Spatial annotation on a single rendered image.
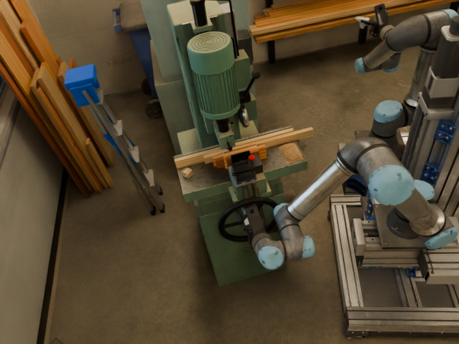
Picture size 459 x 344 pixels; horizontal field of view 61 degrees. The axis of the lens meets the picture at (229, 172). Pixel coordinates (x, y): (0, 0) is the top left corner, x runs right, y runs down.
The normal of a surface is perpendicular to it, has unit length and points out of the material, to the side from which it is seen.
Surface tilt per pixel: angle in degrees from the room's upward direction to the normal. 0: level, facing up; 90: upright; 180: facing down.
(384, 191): 84
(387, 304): 0
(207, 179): 0
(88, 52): 90
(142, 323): 0
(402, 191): 84
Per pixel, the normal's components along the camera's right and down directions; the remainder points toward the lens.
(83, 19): 0.19, 0.69
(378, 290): -0.12, -0.69
